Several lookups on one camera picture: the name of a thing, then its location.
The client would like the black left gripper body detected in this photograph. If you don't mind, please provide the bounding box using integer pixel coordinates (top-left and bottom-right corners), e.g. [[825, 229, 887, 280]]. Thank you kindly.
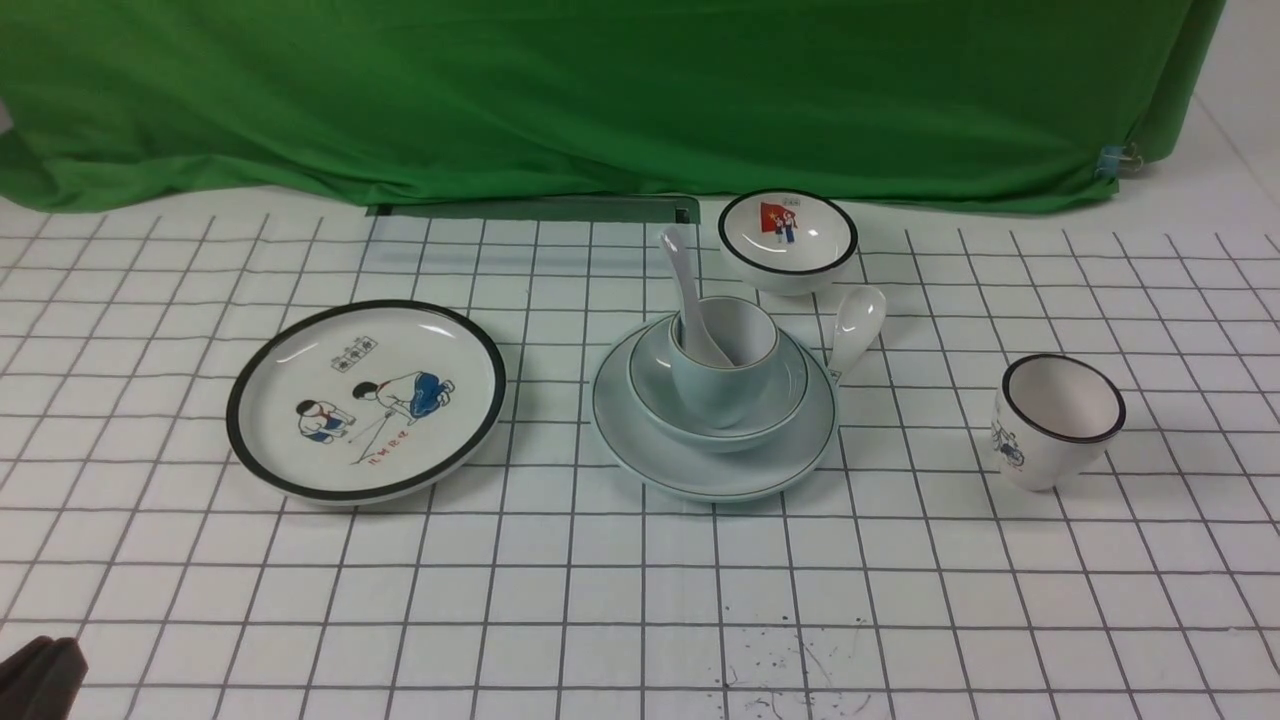
[[1, 637, 88, 719]]

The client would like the black rimmed cartoon plate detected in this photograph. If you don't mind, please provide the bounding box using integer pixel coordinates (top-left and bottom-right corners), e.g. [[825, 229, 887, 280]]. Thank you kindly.
[[225, 299, 508, 506]]

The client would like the plain white ceramic spoon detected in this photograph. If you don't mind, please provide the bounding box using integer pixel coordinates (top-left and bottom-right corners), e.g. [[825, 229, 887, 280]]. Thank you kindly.
[[660, 224, 732, 368]]

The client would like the white black rimmed cartoon cup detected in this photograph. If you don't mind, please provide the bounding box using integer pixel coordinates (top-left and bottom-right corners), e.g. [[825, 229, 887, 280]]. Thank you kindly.
[[989, 354, 1126, 492]]

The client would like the pale blue cup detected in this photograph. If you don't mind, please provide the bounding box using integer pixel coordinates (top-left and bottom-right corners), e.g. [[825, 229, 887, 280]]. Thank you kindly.
[[668, 296, 781, 428]]

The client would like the pale blue bowl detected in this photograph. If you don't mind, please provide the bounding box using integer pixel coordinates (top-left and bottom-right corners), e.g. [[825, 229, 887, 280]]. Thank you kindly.
[[626, 315, 809, 454]]

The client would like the pale blue plate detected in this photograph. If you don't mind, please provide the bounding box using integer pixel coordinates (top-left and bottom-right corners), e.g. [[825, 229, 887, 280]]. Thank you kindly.
[[589, 314, 838, 503]]

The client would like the white spoon with printed handle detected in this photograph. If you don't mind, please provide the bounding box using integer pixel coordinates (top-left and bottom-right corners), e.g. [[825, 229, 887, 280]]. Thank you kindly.
[[827, 284, 887, 386]]

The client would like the green backdrop cloth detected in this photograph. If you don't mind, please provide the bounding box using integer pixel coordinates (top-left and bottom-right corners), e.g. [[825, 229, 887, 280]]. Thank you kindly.
[[1, 1, 1225, 215]]

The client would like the small black rimmed cartoon bowl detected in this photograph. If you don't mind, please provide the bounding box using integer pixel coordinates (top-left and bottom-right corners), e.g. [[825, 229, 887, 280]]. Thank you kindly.
[[716, 190, 860, 296]]

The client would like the blue binder clip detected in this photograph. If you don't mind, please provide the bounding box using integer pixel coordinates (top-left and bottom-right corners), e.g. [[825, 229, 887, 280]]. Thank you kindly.
[[1094, 143, 1146, 181]]

